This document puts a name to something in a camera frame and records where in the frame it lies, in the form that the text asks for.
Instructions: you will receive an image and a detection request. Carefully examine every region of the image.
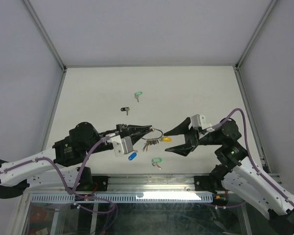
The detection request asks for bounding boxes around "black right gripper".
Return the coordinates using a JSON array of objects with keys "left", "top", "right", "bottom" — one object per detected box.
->
[{"left": 163, "top": 117, "right": 224, "bottom": 156}]

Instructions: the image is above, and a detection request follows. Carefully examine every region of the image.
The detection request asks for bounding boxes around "large metal keyring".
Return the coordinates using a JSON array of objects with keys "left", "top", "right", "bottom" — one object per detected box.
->
[{"left": 142, "top": 127, "right": 163, "bottom": 140}]

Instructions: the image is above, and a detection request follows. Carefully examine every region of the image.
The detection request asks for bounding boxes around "bunch of silver keys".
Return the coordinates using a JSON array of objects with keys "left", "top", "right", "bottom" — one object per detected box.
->
[{"left": 142, "top": 138, "right": 159, "bottom": 152}]

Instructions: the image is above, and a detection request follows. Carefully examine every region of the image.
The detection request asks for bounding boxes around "green key tag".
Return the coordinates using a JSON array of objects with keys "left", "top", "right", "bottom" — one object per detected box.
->
[
  {"left": 134, "top": 92, "right": 143, "bottom": 96},
  {"left": 151, "top": 158, "right": 162, "bottom": 163}
]

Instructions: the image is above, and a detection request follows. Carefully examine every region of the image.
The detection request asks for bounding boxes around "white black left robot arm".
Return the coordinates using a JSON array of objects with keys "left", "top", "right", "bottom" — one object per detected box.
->
[{"left": 0, "top": 122, "right": 152, "bottom": 199}]

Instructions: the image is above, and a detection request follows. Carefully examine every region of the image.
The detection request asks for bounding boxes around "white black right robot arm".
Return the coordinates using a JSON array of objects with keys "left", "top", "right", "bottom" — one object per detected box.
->
[{"left": 165, "top": 115, "right": 294, "bottom": 235}]

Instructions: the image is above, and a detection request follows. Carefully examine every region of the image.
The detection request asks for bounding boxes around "yellow key tag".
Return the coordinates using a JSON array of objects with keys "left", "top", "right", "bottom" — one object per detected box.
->
[{"left": 161, "top": 137, "right": 172, "bottom": 142}]

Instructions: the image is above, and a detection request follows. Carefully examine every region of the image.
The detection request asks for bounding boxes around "blue key tag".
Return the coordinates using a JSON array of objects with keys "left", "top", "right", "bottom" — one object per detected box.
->
[{"left": 128, "top": 152, "right": 137, "bottom": 161}]

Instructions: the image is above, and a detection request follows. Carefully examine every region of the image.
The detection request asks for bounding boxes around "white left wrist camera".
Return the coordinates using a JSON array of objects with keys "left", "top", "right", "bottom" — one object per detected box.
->
[{"left": 110, "top": 135, "right": 134, "bottom": 157}]

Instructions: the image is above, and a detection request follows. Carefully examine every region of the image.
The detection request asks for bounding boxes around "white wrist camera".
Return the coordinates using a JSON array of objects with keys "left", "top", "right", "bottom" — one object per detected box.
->
[
  {"left": 191, "top": 114, "right": 214, "bottom": 132},
  {"left": 110, "top": 135, "right": 134, "bottom": 157}
]

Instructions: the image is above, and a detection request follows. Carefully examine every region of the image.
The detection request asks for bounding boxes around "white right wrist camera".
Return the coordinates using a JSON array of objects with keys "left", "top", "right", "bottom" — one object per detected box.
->
[{"left": 191, "top": 114, "right": 214, "bottom": 132}]

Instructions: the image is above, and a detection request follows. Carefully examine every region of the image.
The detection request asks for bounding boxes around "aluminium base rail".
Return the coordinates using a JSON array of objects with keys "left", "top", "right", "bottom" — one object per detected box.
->
[{"left": 92, "top": 174, "right": 208, "bottom": 193}]

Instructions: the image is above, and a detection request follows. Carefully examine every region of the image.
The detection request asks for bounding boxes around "aluminium frame right post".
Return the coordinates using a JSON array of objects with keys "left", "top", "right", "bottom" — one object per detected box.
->
[{"left": 235, "top": 0, "right": 279, "bottom": 70}]

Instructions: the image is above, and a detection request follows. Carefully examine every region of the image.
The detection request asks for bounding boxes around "aluminium frame post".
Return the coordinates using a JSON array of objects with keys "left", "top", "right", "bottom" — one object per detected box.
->
[
  {"left": 235, "top": 0, "right": 279, "bottom": 70},
  {"left": 21, "top": 0, "right": 67, "bottom": 72}
]

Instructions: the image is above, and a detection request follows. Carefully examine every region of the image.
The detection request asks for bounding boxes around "white slotted cable duct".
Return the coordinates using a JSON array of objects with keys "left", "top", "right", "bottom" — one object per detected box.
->
[{"left": 31, "top": 191, "right": 213, "bottom": 204}]

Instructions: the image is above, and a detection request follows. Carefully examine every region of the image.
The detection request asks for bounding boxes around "aluminium frame left post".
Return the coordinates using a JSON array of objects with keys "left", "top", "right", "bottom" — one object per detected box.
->
[{"left": 21, "top": 0, "right": 67, "bottom": 72}]

